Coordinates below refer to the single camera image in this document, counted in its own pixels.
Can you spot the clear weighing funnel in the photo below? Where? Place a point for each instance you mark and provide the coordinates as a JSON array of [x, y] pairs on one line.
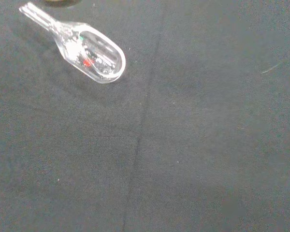
[[72, 49]]

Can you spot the black bench cloth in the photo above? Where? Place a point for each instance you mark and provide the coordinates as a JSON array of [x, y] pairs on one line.
[[159, 145]]

